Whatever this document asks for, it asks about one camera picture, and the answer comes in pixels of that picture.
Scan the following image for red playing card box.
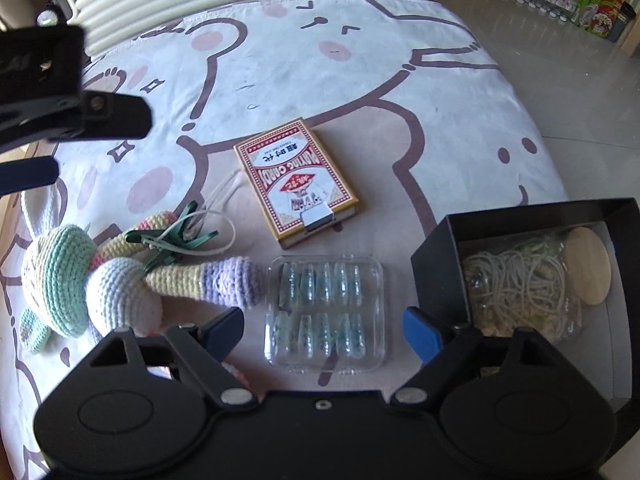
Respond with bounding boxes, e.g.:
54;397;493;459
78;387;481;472
233;117;362;251

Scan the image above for round wooden disc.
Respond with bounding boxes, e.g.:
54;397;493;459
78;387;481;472
564;226;614;307

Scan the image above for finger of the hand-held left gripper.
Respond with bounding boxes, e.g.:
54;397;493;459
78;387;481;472
0;156;60;196
80;90;154;141

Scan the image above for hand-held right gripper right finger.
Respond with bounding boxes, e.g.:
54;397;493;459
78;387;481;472
391;306;558;407

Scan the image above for red green snack carton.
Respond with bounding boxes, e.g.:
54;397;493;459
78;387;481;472
582;0;626;36

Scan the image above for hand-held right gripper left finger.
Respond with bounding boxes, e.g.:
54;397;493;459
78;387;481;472
87;306;258;408

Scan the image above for pastel crochet bunny toy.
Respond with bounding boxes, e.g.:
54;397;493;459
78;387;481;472
19;187;267;378

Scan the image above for green plastic clip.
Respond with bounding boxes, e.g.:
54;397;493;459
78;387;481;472
124;200;221;267

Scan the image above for clear bag of rubber bands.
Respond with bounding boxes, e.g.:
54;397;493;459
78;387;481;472
461;232;585;342

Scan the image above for clear plastic nail case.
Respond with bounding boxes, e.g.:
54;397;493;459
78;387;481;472
262;255;387;374

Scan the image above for black bottle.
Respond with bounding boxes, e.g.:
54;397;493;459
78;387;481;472
606;0;639;44

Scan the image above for cartoon printed bed sheet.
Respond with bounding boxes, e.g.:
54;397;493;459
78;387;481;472
0;0;572;480

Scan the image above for black cardboard box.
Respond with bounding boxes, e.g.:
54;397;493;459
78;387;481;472
410;198;637;407

